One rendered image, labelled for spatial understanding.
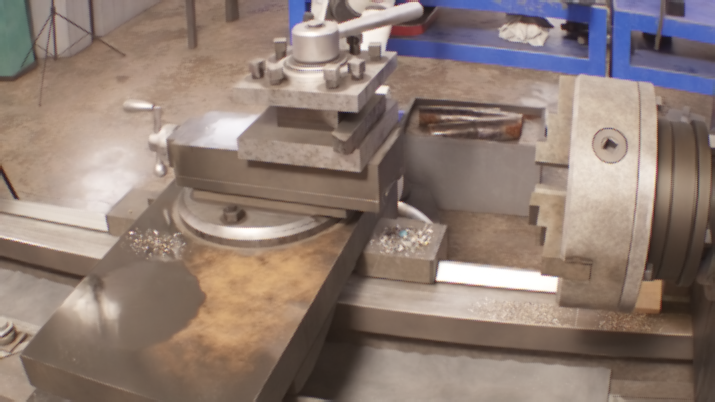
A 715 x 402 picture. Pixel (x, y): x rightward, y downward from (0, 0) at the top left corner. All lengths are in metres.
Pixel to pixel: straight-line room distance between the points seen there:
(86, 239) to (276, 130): 0.45
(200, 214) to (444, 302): 0.35
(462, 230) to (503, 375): 1.80
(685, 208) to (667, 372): 0.45
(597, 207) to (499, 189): 2.24
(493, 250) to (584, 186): 2.08
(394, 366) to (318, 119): 0.37
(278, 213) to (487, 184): 1.92
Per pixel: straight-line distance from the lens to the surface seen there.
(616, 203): 0.76
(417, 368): 1.20
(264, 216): 1.12
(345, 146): 0.98
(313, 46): 1.05
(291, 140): 1.05
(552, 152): 0.87
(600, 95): 0.81
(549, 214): 0.83
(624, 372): 1.21
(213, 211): 1.15
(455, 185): 3.01
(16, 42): 5.38
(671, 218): 0.81
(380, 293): 1.16
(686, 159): 0.82
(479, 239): 2.89
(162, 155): 1.23
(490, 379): 1.17
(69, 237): 1.40
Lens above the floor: 1.50
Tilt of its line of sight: 28 degrees down
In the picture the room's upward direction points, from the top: 2 degrees counter-clockwise
